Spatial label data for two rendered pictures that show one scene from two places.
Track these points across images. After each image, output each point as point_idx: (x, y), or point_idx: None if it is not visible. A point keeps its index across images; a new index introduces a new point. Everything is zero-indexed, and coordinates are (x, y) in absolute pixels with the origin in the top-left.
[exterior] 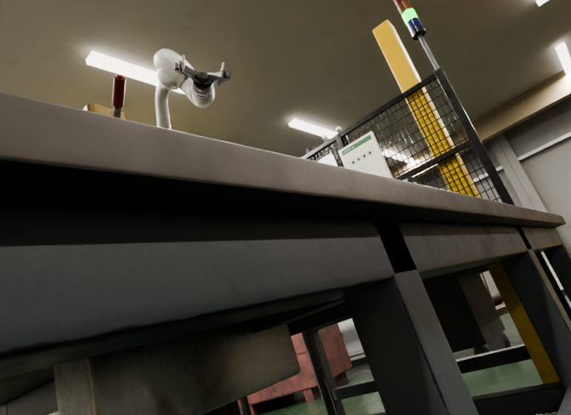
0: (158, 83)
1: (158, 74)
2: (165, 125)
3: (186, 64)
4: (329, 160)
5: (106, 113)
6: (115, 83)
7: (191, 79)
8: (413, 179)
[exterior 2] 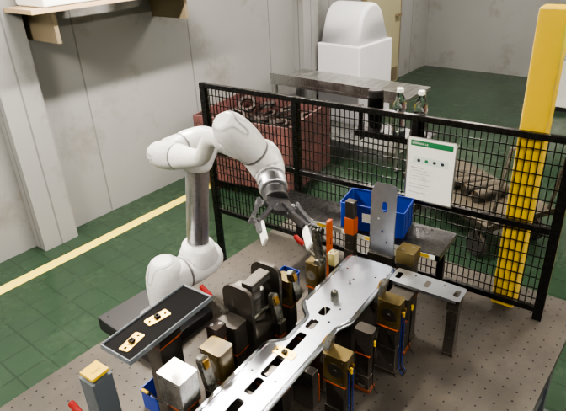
0: (211, 139)
1: (216, 142)
2: (207, 157)
3: (257, 146)
4: (390, 191)
5: None
6: None
7: (259, 166)
8: (461, 293)
